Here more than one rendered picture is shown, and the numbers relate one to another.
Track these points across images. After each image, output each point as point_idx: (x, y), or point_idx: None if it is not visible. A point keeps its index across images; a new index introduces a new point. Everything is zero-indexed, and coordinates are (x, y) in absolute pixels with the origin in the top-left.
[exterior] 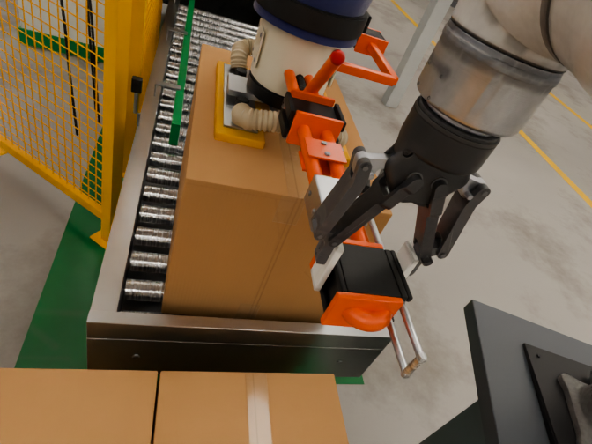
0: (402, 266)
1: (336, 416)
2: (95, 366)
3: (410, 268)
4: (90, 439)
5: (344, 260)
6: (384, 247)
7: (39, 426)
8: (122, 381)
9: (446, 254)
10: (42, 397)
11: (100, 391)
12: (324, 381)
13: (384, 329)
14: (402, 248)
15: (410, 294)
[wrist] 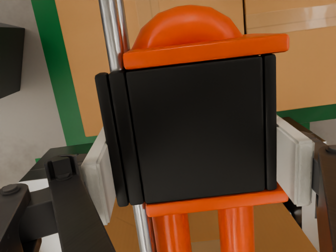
0: (109, 162)
1: (82, 96)
2: (287, 120)
3: (96, 152)
4: (293, 53)
5: (253, 144)
6: (136, 213)
7: (331, 58)
8: (278, 101)
9: (0, 194)
10: (334, 80)
11: (293, 90)
12: (95, 128)
13: (29, 189)
14: (111, 205)
15: (101, 83)
